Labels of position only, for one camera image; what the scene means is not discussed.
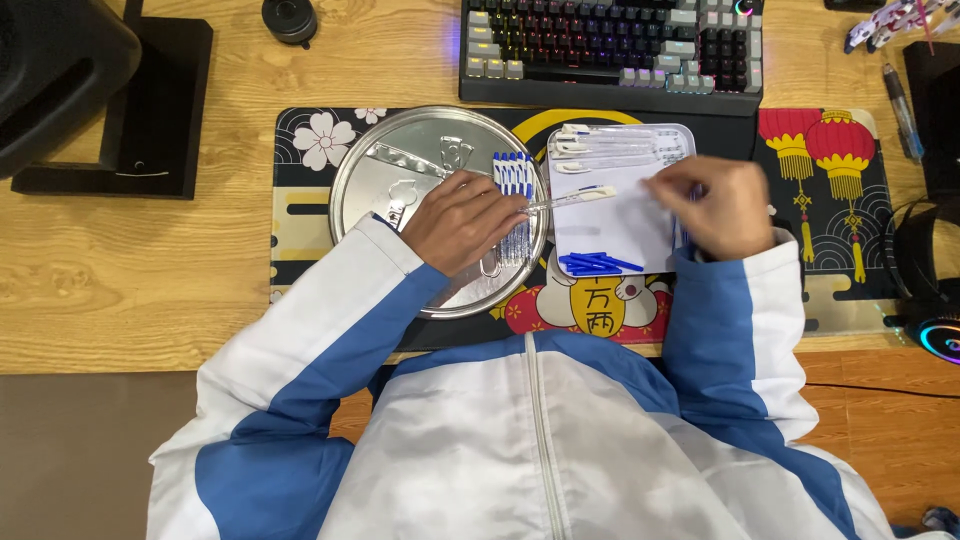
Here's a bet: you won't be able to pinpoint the blue shoe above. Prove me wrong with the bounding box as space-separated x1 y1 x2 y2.
921 506 960 539

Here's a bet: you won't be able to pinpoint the pile of blue pen refills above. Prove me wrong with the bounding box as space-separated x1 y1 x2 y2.
558 252 645 278

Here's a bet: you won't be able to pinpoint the black headphones with glowing ring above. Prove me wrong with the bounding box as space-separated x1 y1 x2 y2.
883 195 960 366

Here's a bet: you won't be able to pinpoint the blue pen part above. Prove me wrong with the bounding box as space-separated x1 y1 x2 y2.
673 183 705 250

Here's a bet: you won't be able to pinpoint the round metal tray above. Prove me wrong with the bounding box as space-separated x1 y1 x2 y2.
327 105 553 321

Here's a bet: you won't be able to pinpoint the black cable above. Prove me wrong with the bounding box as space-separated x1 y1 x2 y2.
801 381 960 401

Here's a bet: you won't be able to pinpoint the person's left hand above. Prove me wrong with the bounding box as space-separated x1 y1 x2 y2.
399 170 531 279

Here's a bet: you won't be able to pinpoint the black and grey backlit keyboard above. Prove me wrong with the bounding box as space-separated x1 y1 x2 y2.
458 0 765 118

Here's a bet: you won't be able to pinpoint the black printed desk mat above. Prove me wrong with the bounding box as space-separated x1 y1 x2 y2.
269 106 903 354

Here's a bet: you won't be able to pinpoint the heap of small pen springs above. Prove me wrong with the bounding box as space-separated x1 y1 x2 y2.
657 129 690 165

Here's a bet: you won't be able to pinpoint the white and blue toy figure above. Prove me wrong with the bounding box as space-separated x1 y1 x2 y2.
843 0 960 56

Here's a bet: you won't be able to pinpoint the row of blue-capped clear pens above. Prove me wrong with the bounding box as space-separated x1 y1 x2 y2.
490 151 538 269

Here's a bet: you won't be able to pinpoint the black box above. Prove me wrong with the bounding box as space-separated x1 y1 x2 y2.
902 40 960 201

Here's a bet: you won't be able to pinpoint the clear pen with white cap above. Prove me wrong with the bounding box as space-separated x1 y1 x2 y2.
523 184 618 217

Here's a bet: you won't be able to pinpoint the white and blue zip jacket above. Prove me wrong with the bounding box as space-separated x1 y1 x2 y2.
146 212 955 540

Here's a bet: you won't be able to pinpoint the black monitor stand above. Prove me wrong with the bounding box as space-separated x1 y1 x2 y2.
10 0 216 201

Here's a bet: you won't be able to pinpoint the round black puck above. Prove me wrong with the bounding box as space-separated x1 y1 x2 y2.
260 0 319 51

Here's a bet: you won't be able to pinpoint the white rectangular tray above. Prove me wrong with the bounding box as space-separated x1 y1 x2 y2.
545 123 699 278

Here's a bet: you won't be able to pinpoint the blue ballpoint pen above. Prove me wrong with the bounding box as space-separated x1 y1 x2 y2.
881 63 926 164

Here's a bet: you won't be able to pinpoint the person's right hand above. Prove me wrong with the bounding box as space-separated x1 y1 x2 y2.
643 155 779 263

